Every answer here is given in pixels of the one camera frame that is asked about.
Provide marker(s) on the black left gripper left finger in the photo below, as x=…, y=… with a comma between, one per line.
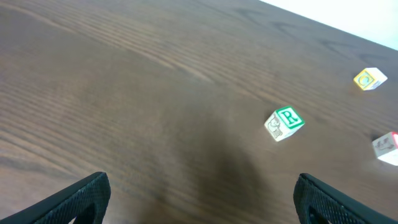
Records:
x=83, y=202

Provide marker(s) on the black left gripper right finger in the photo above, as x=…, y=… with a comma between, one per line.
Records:
x=317, y=202

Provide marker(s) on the red letter A block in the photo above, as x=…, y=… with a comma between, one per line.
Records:
x=385, y=148

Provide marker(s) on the green letter R block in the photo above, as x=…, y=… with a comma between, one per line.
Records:
x=283, y=123

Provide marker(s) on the plain cream wooden block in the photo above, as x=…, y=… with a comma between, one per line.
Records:
x=370, y=79

